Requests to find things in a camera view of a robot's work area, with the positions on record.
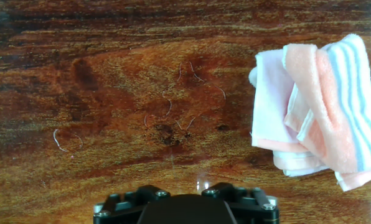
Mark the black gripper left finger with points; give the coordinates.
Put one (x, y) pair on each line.
(123, 207)

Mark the glossy wood grain sheet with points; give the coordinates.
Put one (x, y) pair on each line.
(79, 93)

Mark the thin white thread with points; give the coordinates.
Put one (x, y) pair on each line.
(55, 141)
(194, 73)
(170, 105)
(190, 123)

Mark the pink white striped towel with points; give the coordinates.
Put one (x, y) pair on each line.
(313, 93)

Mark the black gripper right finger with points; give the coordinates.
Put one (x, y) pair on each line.
(251, 205)

